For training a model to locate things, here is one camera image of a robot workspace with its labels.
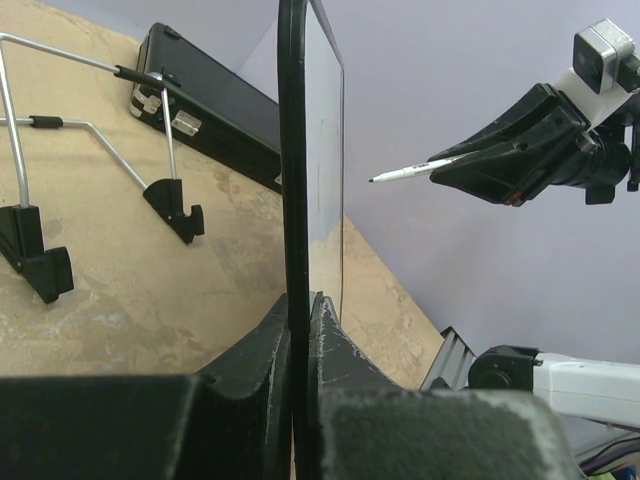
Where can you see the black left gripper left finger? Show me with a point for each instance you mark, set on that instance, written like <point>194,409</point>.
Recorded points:
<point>228,420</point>

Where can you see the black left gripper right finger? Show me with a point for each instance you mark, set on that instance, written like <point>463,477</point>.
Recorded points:
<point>365,426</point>

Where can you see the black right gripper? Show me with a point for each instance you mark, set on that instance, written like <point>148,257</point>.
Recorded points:
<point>540,141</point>

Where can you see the white green whiteboard marker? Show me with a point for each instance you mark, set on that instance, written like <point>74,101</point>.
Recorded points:
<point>414,170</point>

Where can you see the white whiteboard black frame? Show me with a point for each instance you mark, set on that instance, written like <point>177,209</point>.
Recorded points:
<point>311,87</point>

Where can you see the black ribbed board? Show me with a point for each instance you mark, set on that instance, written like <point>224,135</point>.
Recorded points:
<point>213,110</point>

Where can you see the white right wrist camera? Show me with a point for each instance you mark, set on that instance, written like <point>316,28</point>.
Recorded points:
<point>604,74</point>

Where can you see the aluminium frame rail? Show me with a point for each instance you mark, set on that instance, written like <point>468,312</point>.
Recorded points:
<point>451,364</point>

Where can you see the black wire whiteboard stand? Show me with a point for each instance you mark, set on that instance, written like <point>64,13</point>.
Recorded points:
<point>121,251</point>

